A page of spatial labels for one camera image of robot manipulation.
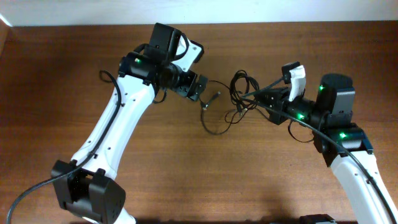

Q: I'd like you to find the left camera cable black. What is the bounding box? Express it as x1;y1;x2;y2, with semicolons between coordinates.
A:
6;70;121;224

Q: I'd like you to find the right camera cable black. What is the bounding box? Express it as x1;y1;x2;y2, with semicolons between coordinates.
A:
242;77;398;224

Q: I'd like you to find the camera cable black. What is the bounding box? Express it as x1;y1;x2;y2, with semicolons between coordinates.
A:
242;77;398;224
6;70;121;224

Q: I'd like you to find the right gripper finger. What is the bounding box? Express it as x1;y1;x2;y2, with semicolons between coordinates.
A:
241;98;264;108
241;88;269;98

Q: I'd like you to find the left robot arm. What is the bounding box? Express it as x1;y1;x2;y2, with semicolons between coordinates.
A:
51;47;207;223

